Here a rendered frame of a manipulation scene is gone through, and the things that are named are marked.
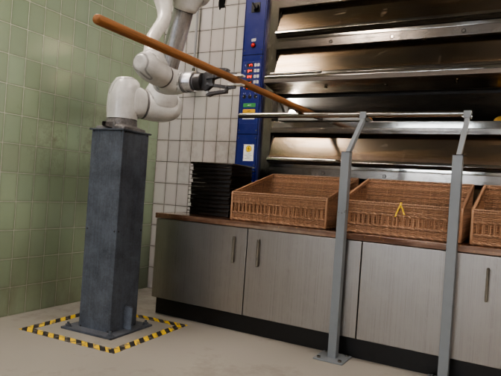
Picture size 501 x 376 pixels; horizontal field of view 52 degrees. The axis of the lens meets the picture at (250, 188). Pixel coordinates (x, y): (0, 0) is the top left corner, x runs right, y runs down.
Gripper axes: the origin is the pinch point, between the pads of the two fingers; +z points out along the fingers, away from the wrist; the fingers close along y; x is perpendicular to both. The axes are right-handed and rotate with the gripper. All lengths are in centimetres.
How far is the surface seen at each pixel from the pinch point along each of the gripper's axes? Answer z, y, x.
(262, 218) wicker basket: -10, 59, -55
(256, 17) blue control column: -48, -64, -101
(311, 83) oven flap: -4, -19, -92
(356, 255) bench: 43, 71, -48
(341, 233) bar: 36, 62, -43
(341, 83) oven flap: 14, -18, -94
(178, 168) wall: -103, 34, -106
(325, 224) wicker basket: 25, 59, -53
